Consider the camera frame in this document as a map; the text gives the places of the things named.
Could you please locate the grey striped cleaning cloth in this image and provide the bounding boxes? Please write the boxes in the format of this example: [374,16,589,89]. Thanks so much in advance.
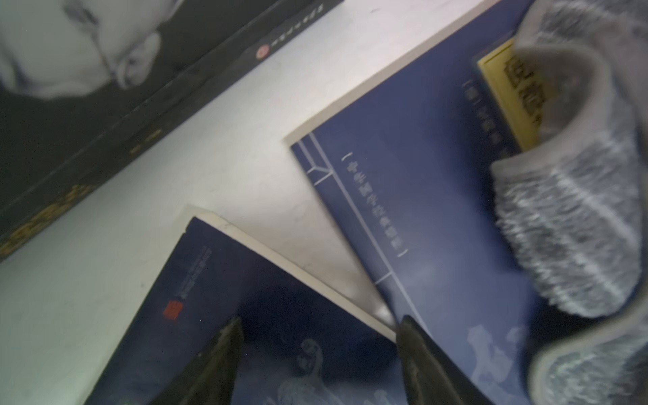
[491,1,647,404]

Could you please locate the black portrait book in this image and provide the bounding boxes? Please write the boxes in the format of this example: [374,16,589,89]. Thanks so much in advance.
[1,1,335,258]

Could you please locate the blue book yellow label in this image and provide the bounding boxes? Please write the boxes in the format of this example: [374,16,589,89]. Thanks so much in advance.
[286,1,560,404]
[87,206,407,404]

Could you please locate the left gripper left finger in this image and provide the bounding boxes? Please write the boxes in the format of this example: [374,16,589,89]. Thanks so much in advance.
[151,317,244,404]

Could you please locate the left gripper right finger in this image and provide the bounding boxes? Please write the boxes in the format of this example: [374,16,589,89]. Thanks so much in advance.
[396,316,490,405]

